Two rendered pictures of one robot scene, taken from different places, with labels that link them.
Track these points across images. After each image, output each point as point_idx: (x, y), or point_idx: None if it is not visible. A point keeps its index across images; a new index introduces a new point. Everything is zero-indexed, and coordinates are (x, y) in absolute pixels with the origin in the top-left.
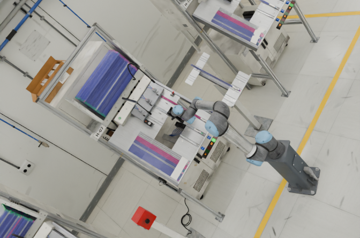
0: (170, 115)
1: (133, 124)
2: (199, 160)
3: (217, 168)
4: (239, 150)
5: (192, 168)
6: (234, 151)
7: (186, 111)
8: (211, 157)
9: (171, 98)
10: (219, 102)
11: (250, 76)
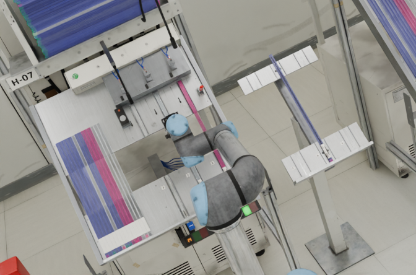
0: (165, 127)
1: (95, 101)
2: None
3: (218, 274)
4: (275, 269)
5: (166, 246)
6: (267, 264)
7: (190, 138)
8: (215, 249)
9: (195, 96)
10: (251, 160)
11: (369, 145)
